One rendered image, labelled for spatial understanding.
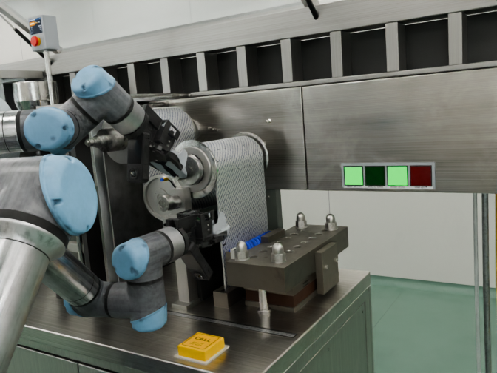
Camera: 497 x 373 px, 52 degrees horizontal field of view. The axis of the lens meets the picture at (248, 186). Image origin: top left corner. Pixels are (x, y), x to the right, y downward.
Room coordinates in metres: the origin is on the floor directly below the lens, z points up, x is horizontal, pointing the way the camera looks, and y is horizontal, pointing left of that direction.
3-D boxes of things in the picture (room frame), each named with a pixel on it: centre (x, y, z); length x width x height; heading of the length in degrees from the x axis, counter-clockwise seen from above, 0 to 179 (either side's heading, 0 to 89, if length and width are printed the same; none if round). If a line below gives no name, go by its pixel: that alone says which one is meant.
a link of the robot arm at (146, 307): (1.03, 0.24, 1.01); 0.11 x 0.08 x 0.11; 73
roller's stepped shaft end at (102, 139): (1.35, 0.39, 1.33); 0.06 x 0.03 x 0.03; 148
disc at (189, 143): (1.28, 0.13, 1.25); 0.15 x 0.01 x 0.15; 58
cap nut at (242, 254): (1.21, 0.03, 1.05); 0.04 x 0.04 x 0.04
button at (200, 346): (1.00, 0.12, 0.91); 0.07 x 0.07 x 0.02; 58
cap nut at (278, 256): (1.16, -0.06, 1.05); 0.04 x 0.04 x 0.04
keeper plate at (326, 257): (1.29, -0.19, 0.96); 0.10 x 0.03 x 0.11; 148
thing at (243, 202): (1.35, 0.02, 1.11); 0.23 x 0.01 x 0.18; 148
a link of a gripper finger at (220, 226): (1.23, 0.07, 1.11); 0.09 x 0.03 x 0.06; 147
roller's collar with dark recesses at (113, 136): (1.40, 0.36, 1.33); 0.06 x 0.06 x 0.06; 58
